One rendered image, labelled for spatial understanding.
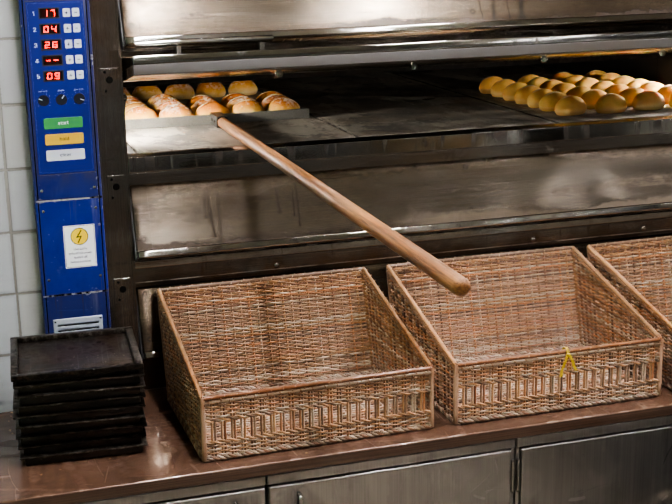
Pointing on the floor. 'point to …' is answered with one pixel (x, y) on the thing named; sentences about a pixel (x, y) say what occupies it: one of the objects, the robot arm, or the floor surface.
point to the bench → (379, 464)
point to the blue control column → (67, 213)
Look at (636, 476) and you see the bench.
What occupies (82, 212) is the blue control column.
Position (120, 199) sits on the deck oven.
